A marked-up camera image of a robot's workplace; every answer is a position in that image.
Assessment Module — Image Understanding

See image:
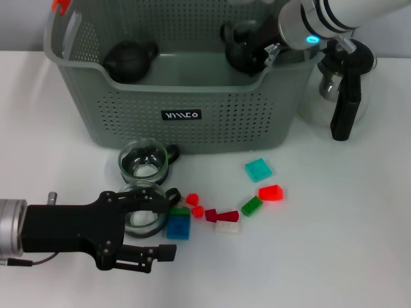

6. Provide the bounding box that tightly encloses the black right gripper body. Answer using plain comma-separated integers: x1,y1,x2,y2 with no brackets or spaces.
246,18,284,77

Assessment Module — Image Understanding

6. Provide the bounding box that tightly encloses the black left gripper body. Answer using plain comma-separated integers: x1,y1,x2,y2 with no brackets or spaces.
20,191,127,271

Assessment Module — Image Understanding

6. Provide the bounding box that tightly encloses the glass teacup black handle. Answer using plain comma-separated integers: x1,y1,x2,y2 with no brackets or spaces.
220,21,267,74
117,182,180,239

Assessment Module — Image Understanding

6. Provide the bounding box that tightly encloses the black bin logo label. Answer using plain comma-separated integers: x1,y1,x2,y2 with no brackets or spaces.
162,109,202,123

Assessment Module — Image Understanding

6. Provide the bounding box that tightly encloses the grey-green perforated storage bin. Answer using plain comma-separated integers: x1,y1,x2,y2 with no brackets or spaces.
43,0,326,154

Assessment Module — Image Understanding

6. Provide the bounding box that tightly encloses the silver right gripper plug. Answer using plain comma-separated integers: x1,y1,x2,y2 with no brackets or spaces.
263,43,281,67

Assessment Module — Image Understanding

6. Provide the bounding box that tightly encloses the round glass jar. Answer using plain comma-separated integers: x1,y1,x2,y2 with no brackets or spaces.
118,137,181,186

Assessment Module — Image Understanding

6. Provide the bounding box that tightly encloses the blue square toy brick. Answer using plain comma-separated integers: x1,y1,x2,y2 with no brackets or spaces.
166,214,192,241

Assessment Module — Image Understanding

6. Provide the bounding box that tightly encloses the dark red toy brick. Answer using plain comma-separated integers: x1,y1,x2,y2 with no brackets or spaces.
204,208,240,223

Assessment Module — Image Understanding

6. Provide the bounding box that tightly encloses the white two-stud toy brick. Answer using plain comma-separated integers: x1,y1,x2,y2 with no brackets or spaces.
214,221,243,235

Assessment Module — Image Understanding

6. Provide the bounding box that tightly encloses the teal square toy brick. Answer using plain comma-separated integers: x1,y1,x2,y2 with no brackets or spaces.
244,157,274,184

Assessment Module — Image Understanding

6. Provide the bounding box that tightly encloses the green rectangular toy brick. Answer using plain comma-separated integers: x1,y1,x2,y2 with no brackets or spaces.
240,195,265,218

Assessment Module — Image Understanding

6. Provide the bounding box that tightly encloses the black clay teapot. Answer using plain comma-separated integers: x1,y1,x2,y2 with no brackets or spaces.
102,40,160,83

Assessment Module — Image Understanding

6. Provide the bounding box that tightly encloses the bright red slope brick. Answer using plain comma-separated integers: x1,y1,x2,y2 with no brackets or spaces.
258,184,285,203

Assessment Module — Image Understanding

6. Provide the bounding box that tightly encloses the left arm cable with plug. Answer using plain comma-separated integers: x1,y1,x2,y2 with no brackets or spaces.
0,252,59,267

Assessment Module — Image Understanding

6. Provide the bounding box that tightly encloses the glass pitcher black lid handle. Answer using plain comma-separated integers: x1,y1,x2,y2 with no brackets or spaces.
297,37,378,142

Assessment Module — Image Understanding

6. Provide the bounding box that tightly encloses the orange bin handle clip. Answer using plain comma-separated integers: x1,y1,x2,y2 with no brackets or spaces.
53,0,72,15

